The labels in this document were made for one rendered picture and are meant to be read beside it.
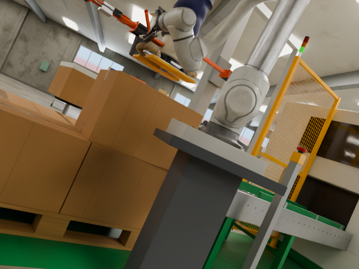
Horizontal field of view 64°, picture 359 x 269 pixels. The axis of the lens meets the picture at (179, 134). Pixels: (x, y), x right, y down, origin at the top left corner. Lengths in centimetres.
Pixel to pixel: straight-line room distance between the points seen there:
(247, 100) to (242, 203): 119
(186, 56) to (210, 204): 67
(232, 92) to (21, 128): 95
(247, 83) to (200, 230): 62
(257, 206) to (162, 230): 113
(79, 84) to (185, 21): 218
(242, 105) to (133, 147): 81
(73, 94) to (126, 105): 179
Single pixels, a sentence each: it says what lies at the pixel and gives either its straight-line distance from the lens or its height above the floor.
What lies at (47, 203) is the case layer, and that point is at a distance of 161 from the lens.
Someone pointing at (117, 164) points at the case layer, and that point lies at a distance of 163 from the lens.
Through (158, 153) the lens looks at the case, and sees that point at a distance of 171.
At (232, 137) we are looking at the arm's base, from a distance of 127.
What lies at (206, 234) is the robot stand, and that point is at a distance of 128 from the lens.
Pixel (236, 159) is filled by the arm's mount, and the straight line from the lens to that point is 120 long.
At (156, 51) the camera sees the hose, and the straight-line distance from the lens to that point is 173.
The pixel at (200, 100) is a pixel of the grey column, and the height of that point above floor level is 124.
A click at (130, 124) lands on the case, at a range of 160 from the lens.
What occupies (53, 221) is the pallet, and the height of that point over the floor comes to 10.
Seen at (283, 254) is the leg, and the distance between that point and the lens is 278.
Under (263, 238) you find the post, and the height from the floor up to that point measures 38.
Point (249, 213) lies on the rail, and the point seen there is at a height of 47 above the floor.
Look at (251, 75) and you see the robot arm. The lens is 108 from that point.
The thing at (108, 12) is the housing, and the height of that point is 121.
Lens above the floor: 74
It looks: 1 degrees up
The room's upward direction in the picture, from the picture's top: 25 degrees clockwise
